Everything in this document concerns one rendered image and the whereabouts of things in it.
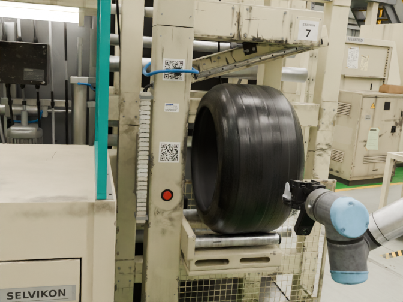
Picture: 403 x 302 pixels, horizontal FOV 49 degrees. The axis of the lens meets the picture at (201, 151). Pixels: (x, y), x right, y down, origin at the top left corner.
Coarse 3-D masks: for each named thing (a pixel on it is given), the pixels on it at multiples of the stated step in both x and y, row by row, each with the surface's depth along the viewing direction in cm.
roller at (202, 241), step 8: (272, 232) 170; (200, 240) 161; (208, 240) 162; (216, 240) 162; (224, 240) 163; (232, 240) 164; (240, 240) 165; (248, 240) 165; (256, 240) 166; (264, 240) 167; (272, 240) 168; (280, 240) 169
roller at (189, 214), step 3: (183, 210) 188; (186, 210) 189; (189, 210) 189; (192, 210) 189; (195, 210) 190; (183, 213) 187; (186, 213) 188; (189, 213) 188; (192, 213) 188; (195, 213) 189; (186, 216) 188; (189, 216) 188; (192, 216) 188; (195, 216) 189; (198, 216) 189; (189, 219) 189; (192, 219) 190; (195, 219) 190; (198, 219) 190
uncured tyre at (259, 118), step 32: (224, 96) 157; (256, 96) 157; (224, 128) 149; (256, 128) 148; (288, 128) 151; (192, 160) 191; (224, 160) 147; (256, 160) 146; (288, 160) 149; (224, 192) 149; (256, 192) 148; (224, 224) 157; (256, 224) 158
